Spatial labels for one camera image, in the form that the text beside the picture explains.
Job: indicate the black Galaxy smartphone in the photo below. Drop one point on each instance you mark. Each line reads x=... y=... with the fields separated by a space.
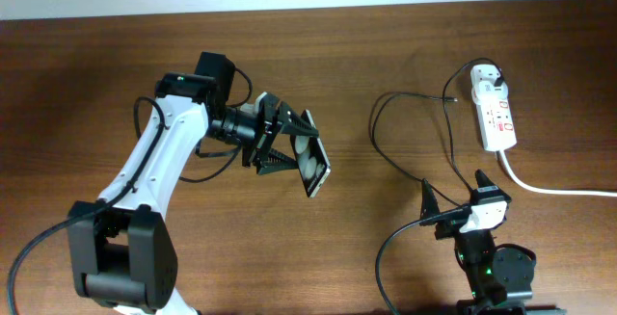
x=313 y=163

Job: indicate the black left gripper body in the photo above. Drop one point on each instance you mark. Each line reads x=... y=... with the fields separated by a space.
x=264 y=131

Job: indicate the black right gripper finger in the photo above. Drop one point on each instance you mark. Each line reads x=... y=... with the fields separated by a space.
x=483 y=182
x=429 y=204

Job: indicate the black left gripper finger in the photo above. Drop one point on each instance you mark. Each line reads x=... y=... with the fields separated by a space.
x=274 y=161
x=292 y=124

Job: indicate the white power strip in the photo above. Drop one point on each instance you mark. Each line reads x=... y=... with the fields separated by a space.
x=489 y=93

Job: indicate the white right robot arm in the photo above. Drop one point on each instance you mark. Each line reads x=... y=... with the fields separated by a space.
x=499 y=276

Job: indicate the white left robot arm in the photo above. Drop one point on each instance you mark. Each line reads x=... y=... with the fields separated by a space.
x=122 y=256

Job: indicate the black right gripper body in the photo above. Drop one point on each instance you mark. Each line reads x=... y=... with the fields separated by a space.
x=467 y=242

